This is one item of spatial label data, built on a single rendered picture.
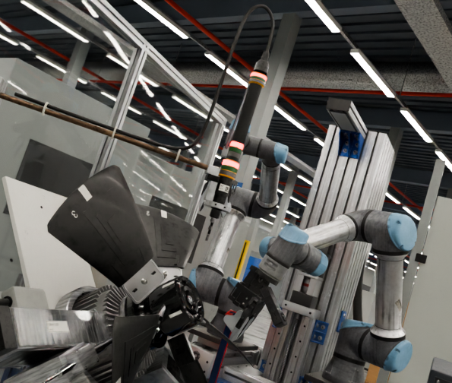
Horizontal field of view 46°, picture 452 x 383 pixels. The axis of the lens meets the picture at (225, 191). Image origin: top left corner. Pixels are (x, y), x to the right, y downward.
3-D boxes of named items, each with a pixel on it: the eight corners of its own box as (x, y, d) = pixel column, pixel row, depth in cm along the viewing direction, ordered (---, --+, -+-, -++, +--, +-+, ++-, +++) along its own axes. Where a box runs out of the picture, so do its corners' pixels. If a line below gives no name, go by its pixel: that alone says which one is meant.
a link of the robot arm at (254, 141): (257, 160, 210) (254, 153, 199) (230, 153, 212) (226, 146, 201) (263, 142, 211) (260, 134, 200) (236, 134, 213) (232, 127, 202)
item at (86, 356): (72, 376, 97) (64, 355, 97) (89, 365, 102) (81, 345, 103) (84, 371, 96) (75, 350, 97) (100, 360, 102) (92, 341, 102)
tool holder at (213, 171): (198, 200, 130) (210, 163, 132) (194, 202, 137) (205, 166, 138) (232, 212, 132) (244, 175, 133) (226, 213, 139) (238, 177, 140)
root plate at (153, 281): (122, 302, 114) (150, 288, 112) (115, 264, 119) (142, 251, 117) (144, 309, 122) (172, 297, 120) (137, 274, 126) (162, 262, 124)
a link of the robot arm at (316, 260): (306, 248, 164) (284, 235, 157) (334, 256, 155) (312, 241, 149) (296, 272, 162) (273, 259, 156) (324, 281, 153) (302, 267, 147)
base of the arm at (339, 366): (327, 374, 202) (334, 348, 203) (367, 390, 195) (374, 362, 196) (317, 376, 189) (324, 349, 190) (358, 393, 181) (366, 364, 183)
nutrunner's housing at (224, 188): (207, 215, 132) (261, 46, 138) (205, 215, 136) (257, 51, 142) (222, 219, 133) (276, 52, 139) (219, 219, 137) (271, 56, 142)
